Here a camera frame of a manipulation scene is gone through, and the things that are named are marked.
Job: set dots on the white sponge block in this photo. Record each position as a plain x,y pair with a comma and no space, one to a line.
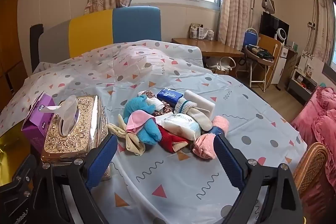
202,103

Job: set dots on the cluster of small cartons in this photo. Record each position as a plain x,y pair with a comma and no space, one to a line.
200,31

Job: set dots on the white wet wipes pack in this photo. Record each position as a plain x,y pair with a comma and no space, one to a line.
181,125

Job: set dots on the wicker chair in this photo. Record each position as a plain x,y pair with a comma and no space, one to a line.
312,163

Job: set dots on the white round fan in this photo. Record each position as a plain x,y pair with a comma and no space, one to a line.
281,35

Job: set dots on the grey yellow blue headboard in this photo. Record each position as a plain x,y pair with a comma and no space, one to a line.
89,29

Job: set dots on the white knitted roll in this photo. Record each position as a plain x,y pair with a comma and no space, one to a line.
155,103

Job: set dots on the grey low shelf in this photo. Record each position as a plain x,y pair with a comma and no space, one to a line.
302,82

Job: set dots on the purple tissue box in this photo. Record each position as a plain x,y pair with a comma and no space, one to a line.
36,124

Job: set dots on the pink ruffled bedding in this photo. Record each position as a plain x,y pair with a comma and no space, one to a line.
320,119

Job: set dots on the white knitted gloves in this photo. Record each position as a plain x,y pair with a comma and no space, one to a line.
195,115

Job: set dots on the wooden desk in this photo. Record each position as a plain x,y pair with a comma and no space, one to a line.
210,47

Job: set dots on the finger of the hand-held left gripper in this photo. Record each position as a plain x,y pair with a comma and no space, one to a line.
23,174

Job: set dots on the pink towel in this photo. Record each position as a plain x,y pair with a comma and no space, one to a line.
204,146

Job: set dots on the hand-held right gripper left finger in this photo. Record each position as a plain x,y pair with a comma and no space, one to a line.
102,158

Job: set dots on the black flat screen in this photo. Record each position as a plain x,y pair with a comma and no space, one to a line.
267,24

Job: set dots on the beige cloth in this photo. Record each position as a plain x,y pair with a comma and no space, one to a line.
134,145

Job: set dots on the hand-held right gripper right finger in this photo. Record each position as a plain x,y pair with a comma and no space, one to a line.
228,161

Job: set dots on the wooden folding table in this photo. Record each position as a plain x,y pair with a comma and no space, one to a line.
267,43

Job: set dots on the brown satin scrunchie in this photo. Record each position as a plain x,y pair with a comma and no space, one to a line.
166,107

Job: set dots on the gold ornate tissue box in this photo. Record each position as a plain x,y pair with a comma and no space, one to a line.
78,129

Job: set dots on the red bear sock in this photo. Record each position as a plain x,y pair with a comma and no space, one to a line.
168,138

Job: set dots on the white tote bag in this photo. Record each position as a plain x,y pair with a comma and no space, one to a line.
223,64

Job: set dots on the white leaf print box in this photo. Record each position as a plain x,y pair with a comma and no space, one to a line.
312,64

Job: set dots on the dusty pink scrunchie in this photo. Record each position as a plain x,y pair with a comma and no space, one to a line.
147,93

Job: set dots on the blue plush bear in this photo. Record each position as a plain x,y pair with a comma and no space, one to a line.
148,132

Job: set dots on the white cabinet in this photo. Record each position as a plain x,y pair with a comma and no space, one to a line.
279,66

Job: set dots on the white hanging bag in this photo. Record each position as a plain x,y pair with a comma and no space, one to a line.
269,3

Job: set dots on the gold metal tray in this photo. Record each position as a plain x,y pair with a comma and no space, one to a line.
10,155

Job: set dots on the blue tissue pack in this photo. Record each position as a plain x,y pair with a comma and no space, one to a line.
169,95

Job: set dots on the wooden wardrobe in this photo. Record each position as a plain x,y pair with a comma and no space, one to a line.
10,43

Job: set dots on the blue folding chair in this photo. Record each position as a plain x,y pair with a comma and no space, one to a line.
249,36

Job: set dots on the patterned plastic sheet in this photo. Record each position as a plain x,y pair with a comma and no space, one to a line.
183,182

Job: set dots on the black bag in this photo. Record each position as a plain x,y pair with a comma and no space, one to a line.
258,52

